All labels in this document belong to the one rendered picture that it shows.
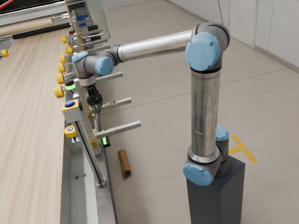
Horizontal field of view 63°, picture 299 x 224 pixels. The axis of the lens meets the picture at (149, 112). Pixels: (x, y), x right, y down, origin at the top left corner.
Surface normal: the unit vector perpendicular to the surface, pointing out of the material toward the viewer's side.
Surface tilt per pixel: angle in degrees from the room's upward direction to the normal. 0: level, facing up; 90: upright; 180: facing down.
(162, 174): 0
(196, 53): 83
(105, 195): 0
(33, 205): 0
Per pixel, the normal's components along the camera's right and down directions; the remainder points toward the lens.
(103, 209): -0.16, -0.82
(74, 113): 0.25, 0.50
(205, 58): -0.52, 0.44
